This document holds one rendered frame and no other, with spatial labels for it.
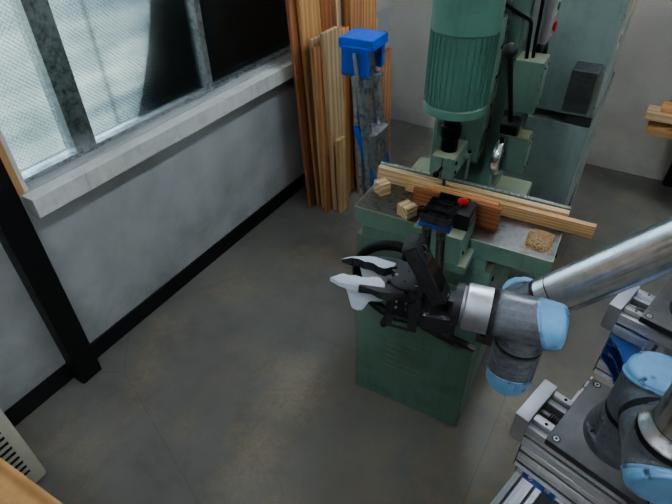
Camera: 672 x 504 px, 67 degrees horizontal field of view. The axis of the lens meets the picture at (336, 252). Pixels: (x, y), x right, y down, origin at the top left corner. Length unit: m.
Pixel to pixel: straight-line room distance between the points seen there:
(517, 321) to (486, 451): 1.36
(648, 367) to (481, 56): 0.80
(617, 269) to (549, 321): 0.15
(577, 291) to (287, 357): 1.62
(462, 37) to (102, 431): 1.89
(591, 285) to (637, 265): 0.07
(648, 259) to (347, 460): 1.43
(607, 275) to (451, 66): 0.72
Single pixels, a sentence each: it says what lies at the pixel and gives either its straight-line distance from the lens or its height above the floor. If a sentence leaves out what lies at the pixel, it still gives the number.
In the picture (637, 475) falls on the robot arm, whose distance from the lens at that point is 1.00.
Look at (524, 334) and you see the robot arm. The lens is 0.81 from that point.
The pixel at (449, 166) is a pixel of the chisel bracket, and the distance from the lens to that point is 1.54.
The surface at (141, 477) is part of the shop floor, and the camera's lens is 2.15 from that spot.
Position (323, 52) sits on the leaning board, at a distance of 2.78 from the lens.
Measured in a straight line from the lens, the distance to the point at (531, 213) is 1.60.
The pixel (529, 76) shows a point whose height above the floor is 1.26.
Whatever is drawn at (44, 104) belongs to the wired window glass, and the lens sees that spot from 2.14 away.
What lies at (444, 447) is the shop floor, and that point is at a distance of 2.10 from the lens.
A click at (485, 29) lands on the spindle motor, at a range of 1.38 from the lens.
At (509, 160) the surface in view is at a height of 1.00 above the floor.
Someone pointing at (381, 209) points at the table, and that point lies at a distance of 1.59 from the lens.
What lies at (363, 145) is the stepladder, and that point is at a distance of 2.36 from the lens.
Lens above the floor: 1.79
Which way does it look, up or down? 39 degrees down
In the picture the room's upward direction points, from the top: 1 degrees counter-clockwise
